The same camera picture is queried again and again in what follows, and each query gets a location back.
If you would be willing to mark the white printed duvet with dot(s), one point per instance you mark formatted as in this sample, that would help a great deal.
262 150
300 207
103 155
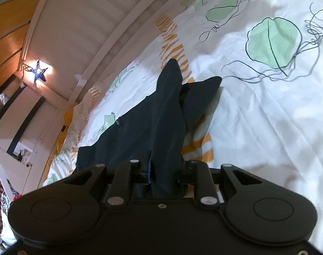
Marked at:
257 124

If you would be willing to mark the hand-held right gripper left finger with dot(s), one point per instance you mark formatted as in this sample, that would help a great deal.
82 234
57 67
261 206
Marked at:
149 170

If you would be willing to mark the white wooden bed frame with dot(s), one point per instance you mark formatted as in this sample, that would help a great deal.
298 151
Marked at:
97 26

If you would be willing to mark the blue star-shaped lamp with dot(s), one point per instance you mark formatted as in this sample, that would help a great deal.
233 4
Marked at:
39 71

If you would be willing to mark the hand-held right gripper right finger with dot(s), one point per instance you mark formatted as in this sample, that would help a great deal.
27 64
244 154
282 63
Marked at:
189 175

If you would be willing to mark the dark navy fleece jacket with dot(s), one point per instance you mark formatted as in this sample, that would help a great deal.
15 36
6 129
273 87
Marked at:
140 127

